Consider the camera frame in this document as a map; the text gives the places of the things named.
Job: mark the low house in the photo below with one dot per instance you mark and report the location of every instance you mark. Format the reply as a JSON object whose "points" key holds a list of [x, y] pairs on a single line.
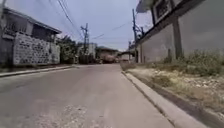
{"points": [[125, 56]]}

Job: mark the pale tall building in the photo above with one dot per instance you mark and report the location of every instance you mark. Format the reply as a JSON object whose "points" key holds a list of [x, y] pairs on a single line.
{"points": [[91, 49]]}

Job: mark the utility pole with crossarms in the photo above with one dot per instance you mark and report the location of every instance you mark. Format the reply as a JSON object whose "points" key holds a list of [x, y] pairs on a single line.
{"points": [[86, 40]]}

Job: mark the grey concrete road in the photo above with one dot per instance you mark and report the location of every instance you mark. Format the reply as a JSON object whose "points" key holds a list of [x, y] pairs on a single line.
{"points": [[93, 96]]}

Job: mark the dark utility pole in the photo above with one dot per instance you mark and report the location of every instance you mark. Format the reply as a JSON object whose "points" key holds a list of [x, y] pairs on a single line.
{"points": [[134, 30]]}

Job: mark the green bushes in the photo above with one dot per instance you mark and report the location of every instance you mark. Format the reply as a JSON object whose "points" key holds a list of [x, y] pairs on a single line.
{"points": [[68, 50]]}

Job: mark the concrete kerb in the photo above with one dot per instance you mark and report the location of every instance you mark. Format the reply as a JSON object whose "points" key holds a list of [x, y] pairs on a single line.
{"points": [[160, 103]]}

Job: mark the raised concrete pavement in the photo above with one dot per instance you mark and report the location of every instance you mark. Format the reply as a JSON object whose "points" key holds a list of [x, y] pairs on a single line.
{"points": [[33, 70]]}

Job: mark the dry grass verge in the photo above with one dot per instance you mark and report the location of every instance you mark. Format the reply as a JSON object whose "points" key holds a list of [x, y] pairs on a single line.
{"points": [[196, 86]]}

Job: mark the grey walled building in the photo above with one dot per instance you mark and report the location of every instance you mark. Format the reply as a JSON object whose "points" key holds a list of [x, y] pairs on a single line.
{"points": [[200, 30]]}

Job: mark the building with block wall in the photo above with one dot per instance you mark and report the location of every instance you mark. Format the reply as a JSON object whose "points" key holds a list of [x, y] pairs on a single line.
{"points": [[31, 50]]}

